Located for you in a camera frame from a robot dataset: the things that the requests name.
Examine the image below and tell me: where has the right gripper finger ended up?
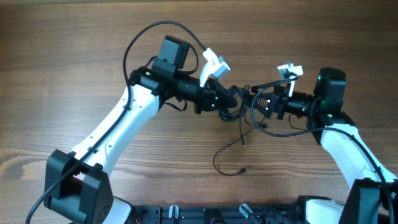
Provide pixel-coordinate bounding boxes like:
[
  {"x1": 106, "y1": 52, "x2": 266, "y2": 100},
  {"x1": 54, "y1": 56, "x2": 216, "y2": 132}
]
[
  {"x1": 251, "y1": 81, "x2": 280, "y2": 93},
  {"x1": 252, "y1": 95, "x2": 269, "y2": 118}
]

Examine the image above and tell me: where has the thin black USB cable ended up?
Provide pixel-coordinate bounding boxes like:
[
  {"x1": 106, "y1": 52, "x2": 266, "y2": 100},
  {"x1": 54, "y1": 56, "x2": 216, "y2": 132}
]
[{"x1": 213, "y1": 123, "x2": 270, "y2": 177}]

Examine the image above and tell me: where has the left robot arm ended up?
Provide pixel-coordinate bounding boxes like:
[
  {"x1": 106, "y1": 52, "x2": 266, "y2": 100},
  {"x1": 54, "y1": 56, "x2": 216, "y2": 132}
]
[{"x1": 43, "y1": 35, "x2": 236, "y2": 223}]

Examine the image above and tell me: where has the right camera cable black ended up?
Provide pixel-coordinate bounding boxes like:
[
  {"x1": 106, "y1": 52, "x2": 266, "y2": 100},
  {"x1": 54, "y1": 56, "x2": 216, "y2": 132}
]
[{"x1": 250, "y1": 72, "x2": 396, "y2": 224}]

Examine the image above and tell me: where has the camera cable black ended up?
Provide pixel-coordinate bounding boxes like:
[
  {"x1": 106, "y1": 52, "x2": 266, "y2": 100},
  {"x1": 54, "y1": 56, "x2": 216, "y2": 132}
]
[
  {"x1": 250, "y1": 72, "x2": 396, "y2": 224},
  {"x1": 24, "y1": 21, "x2": 208, "y2": 224}
]

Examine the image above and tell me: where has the left camera cable black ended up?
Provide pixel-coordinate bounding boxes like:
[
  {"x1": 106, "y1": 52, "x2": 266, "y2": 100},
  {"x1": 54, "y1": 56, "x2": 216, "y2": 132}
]
[{"x1": 24, "y1": 21, "x2": 208, "y2": 224}]

